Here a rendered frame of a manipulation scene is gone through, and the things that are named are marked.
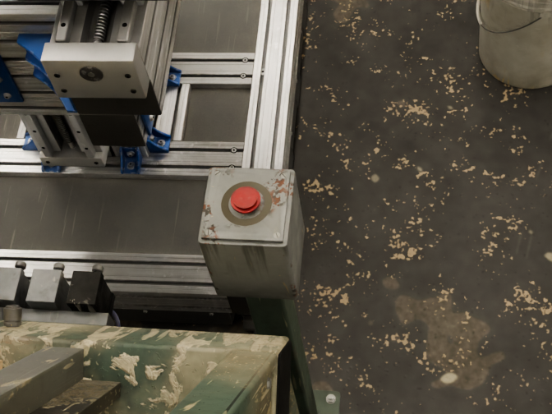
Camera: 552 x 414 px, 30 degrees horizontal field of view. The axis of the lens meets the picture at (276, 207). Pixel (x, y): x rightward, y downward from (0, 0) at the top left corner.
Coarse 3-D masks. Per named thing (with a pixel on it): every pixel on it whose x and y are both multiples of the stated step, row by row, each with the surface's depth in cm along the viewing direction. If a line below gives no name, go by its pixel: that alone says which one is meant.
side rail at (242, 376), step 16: (240, 352) 127; (256, 352) 128; (272, 352) 128; (224, 368) 118; (240, 368) 118; (256, 368) 118; (272, 368) 124; (208, 384) 109; (224, 384) 109; (240, 384) 110; (256, 384) 112; (192, 400) 102; (208, 400) 102; (224, 400) 103; (240, 400) 103; (256, 400) 115
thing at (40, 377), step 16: (48, 352) 128; (64, 352) 129; (80, 352) 131; (16, 368) 119; (32, 368) 119; (48, 368) 120; (64, 368) 125; (80, 368) 131; (0, 384) 110; (16, 384) 111; (32, 384) 114; (48, 384) 120; (64, 384) 125; (0, 400) 106; (16, 400) 110; (32, 400) 115; (48, 400) 120
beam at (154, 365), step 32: (0, 320) 145; (0, 352) 134; (32, 352) 133; (96, 352) 132; (128, 352) 131; (160, 352) 130; (192, 352) 130; (224, 352) 129; (288, 352) 137; (128, 384) 131; (160, 384) 131; (192, 384) 130; (288, 384) 138
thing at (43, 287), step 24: (24, 264) 159; (96, 264) 158; (0, 288) 153; (24, 288) 156; (48, 288) 152; (72, 288) 152; (96, 288) 152; (0, 312) 154; (24, 312) 154; (48, 312) 153; (72, 312) 153; (96, 312) 152
